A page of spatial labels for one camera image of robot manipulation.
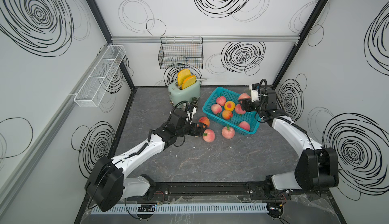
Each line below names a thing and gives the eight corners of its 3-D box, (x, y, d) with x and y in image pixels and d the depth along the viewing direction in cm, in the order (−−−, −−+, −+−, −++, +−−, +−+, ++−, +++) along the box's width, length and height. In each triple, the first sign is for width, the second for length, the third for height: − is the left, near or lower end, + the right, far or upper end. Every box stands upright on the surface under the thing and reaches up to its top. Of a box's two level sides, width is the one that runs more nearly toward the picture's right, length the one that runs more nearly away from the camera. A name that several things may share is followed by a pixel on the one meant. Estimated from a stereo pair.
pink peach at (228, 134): (221, 139, 93) (223, 135, 88) (220, 131, 97) (222, 126, 92) (233, 139, 93) (235, 135, 88) (232, 131, 97) (234, 126, 92)
